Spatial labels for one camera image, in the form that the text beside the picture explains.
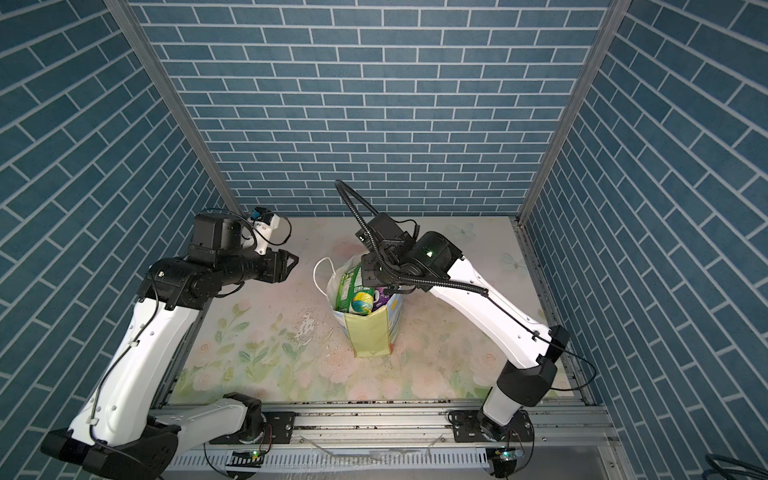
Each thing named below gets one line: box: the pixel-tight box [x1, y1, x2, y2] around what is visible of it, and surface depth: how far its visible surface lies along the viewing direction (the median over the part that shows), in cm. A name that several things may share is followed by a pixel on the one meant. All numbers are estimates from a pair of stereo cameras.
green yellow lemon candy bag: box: [336, 265, 375, 315], surface depth 72 cm
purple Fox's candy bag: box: [372, 287, 391, 312], surface depth 72 cm
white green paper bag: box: [327, 266, 403, 357], surface depth 72 cm
